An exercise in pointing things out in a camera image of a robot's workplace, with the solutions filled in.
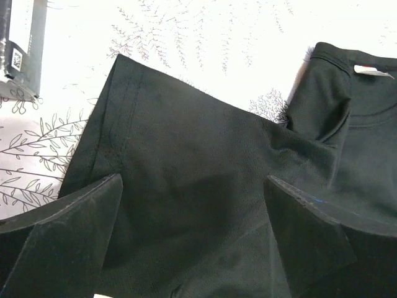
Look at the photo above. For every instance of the black box on table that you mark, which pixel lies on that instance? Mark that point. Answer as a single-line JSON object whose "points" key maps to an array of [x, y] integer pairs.
{"points": [[22, 38]]}

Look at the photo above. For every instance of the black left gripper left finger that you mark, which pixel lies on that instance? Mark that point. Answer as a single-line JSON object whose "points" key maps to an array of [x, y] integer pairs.
{"points": [[58, 250]]}

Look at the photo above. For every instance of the black t-shirt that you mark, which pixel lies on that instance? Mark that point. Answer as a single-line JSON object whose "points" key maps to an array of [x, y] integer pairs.
{"points": [[192, 220]]}

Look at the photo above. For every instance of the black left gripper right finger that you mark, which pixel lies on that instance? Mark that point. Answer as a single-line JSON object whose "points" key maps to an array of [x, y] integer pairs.
{"points": [[327, 251]]}

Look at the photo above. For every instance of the floral tablecloth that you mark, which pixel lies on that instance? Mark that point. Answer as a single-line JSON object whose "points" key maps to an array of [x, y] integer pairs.
{"points": [[248, 54]]}

